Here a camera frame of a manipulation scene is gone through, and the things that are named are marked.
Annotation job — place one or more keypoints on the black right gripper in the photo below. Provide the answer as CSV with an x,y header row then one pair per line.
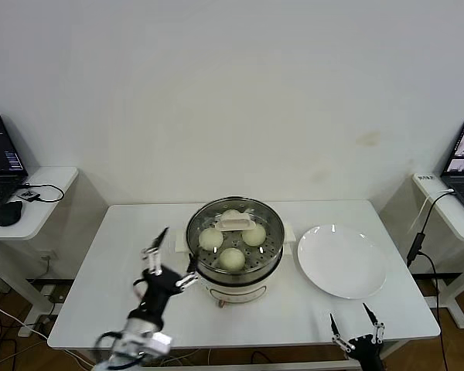
x,y
365,348

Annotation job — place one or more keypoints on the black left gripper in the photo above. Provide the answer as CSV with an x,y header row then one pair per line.
x,y
158,288

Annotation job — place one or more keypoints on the white steamed baozi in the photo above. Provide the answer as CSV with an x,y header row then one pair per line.
x,y
230,213
232,259
210,239
254,236

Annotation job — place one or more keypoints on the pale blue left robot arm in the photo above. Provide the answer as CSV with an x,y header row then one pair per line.
x,y
139,326

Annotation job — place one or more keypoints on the stainless steel steamer basket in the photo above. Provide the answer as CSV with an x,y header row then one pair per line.
x,y
251,272

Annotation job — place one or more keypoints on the white round plate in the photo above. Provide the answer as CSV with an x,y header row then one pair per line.
x,y
340,263

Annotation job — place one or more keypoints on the white work table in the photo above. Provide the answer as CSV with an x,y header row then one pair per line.
x,y
255,328

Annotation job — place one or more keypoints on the white floor power strip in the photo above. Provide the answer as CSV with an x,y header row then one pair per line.
x,y
52,299

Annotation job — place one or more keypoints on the white side desk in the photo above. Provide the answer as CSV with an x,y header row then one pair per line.
x,y
50,181
429,185

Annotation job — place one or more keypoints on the small black usb hub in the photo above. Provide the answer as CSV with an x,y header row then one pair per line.
x,y
28,195

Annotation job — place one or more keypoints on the black computer mouse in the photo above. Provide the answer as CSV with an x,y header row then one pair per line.
x,y
9,212

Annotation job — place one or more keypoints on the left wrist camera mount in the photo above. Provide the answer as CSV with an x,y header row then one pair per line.
x,y
158,342

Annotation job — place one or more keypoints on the white wall socket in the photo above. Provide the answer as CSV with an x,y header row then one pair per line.
x,y
49,255

